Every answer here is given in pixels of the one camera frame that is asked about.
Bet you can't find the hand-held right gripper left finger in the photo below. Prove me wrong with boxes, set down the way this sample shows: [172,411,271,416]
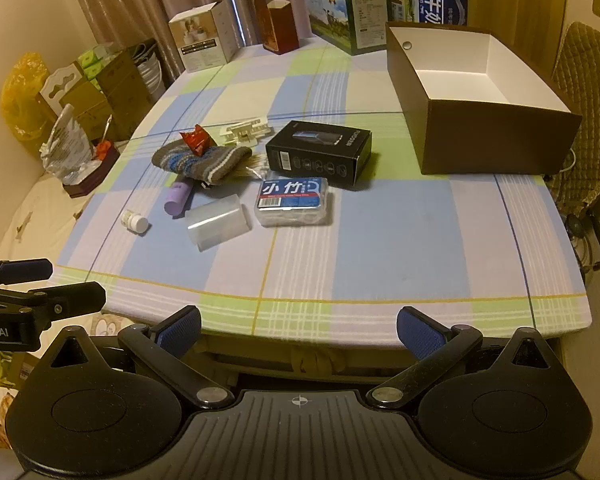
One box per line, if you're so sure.
[41,306,236,410]

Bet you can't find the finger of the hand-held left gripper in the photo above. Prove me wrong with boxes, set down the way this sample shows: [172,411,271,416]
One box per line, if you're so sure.
[0,281,107,319]
[0,258,54,287]

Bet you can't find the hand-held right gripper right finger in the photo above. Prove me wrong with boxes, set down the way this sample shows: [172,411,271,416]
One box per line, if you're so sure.
[367,306,562,409]

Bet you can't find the clear plastic case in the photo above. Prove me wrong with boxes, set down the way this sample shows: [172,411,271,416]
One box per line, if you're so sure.
[186,193,253,251]

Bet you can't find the purple tube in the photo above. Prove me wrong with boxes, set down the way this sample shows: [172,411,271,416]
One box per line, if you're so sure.
[163,179,191,219]

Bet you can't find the grey striped knit sock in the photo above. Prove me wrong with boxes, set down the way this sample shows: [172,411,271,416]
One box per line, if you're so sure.
[151,140,254,184]

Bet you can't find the clear pack with blue label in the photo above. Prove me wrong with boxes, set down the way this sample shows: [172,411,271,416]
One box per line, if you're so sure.
[253,175,331,229]

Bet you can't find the bag of cotton swabs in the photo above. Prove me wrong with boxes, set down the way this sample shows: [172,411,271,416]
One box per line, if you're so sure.
[239,156,272,181]

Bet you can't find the red candy wrapper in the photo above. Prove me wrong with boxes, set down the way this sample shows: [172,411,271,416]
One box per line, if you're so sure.
[178,124,216,154]

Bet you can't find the black product box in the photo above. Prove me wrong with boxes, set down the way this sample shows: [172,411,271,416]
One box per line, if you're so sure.
[265,120,373,186]

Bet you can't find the cream hair claw clip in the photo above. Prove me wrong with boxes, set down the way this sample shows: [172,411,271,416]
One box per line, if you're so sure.
[218,118,272,149]

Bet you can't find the brown cardboard box white inside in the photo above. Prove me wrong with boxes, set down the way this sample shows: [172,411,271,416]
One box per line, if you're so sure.
[385,24,584,176]

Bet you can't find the cream printed bedsheet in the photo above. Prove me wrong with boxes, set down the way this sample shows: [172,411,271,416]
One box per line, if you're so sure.
[0,174,98,291]

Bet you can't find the small white bottle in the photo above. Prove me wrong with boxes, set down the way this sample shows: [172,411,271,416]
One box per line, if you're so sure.
[120,209,150,235]

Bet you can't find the dark wooden tray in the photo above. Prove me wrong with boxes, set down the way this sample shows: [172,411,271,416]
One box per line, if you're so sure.
[62,142,122,199]

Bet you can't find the yellow plastic bag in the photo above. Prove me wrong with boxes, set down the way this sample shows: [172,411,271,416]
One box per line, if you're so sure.
[0,51,49,147]

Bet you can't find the cardboard box with white hanger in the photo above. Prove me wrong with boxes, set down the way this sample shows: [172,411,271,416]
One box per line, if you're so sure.
[38,59,112,133]

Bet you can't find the green tissue packs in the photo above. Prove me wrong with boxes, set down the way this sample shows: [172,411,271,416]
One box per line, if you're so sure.
[77,44,117,82]

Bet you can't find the white product box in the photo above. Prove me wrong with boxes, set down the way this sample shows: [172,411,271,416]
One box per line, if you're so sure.
[168,0,240,74]

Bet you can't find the quilted chair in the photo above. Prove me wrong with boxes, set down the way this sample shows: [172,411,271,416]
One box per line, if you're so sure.
[549,21,600,208]

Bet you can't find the dark red box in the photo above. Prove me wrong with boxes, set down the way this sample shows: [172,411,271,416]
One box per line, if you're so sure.
[253,0,300,55]

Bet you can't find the green milk carton box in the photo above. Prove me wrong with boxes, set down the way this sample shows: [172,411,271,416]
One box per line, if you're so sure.
[300,0,394,56]

